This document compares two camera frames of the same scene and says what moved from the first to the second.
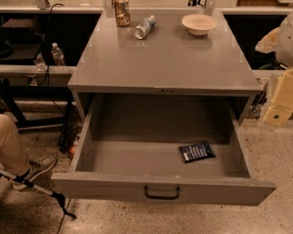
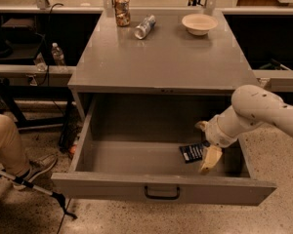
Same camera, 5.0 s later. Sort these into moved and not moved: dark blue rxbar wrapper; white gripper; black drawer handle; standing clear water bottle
Moved: white gripper
Not moved: standing clear water bottle; black drawer handle; dark blue rxbar wrapper
